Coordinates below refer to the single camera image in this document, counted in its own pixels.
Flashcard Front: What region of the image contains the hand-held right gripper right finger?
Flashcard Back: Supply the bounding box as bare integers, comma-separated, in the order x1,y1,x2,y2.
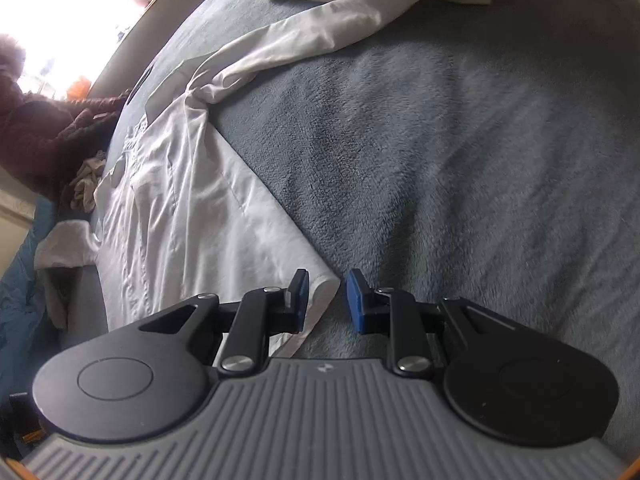
346,268,506,377

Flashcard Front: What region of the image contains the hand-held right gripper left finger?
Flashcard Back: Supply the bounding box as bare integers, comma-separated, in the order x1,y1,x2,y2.
137,268,309,377

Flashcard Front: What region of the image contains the white shirt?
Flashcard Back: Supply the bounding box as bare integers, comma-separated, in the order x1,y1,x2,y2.
94,0,498,361

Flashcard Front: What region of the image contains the grey fleece blanket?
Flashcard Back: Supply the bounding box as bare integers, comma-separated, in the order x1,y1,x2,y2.
65,0,640,376

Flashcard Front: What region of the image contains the small white cloth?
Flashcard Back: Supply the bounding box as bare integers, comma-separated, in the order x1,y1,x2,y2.
34,219,103,272

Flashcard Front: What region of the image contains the beige crumpled cloth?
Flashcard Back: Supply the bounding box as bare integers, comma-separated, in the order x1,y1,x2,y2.
69,156,107,212

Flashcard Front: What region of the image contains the orange object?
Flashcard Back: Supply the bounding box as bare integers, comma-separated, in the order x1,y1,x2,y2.
65,75,94,100

